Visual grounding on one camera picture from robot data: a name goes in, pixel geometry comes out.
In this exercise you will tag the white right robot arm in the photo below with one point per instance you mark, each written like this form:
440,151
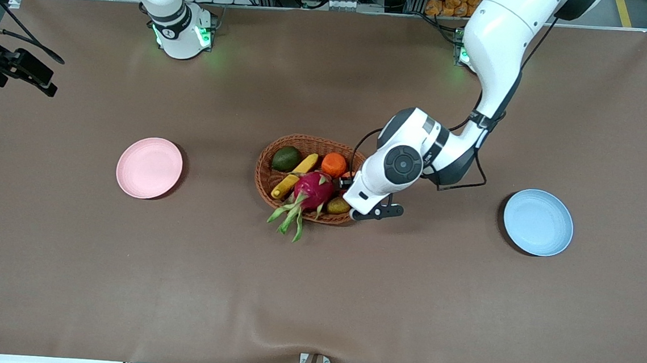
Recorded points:
179,40

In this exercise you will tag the red apple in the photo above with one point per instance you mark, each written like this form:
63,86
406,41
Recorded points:
348,175

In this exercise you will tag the pink dragon fruit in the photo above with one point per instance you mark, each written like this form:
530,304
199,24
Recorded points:
314,190

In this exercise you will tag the pink plate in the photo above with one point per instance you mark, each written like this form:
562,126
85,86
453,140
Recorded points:
149,168

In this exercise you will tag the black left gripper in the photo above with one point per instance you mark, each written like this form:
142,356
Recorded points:
345,184

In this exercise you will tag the green avocado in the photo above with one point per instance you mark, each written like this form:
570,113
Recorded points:
286,159

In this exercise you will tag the orange fruit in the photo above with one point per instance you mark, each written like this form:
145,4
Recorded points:
334,165

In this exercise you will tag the brown wicker basket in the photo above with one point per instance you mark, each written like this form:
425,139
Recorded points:
277,187

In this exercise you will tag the bag of bread rolls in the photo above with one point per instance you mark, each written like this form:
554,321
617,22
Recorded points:
450,2

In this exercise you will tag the brown kiwi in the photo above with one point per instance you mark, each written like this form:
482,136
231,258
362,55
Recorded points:
337,206

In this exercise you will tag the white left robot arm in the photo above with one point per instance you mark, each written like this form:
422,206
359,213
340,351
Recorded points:
498,40

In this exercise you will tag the yellow banana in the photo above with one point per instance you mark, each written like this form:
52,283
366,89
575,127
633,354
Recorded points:
305,164

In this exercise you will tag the brown table mat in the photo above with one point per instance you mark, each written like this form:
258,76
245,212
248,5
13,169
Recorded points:
315,295

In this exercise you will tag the blue plate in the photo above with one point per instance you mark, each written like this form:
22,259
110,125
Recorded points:
538,223

